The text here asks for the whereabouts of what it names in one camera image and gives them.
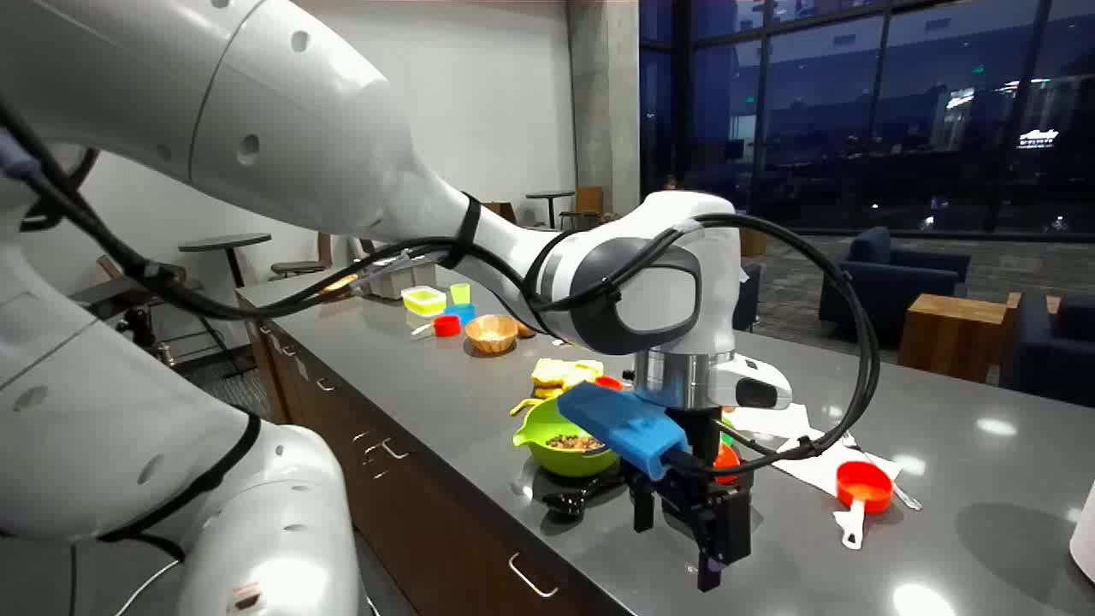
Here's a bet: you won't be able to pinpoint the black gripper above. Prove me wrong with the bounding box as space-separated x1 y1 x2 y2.
624 402 758 596

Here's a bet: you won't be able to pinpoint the brown cereal pieces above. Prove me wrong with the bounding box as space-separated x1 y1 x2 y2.
545 428 607 456

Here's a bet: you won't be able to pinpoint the green plastic bowl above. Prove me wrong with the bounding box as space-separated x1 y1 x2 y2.
511 395 626 480

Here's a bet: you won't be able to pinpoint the wicker basket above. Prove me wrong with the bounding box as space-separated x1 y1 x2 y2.
464 311 527 359

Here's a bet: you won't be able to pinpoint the dark wood counter cabinet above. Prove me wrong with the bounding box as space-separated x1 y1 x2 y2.
243 322 626 616

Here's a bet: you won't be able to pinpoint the green and blue container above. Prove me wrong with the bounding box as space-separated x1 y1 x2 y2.
445 279 478 326

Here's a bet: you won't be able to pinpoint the blue armchair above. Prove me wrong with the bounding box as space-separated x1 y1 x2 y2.
815 222 976 347

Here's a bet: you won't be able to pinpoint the wooden chair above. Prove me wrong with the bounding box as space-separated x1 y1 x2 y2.
563 183 611 232

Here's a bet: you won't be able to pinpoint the yellow plastic container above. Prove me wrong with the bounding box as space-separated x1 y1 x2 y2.
402 285 452 318

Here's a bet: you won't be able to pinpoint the tall bar table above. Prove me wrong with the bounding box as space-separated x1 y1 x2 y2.
523 187 578 232

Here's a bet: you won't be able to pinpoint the dark blue sofa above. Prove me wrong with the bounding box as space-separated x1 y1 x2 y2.
1001 292 1095 409

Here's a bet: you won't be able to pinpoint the round dark cafe table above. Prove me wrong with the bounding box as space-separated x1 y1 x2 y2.
178 230 276 292

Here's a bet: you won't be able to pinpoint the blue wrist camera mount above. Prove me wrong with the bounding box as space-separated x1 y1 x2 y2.
555 380 695 481

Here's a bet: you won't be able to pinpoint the orange measuring cup white handle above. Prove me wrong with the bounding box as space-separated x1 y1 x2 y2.
832 459 899 554

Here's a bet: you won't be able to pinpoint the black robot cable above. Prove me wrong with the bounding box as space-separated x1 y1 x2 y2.
0 98 886 476

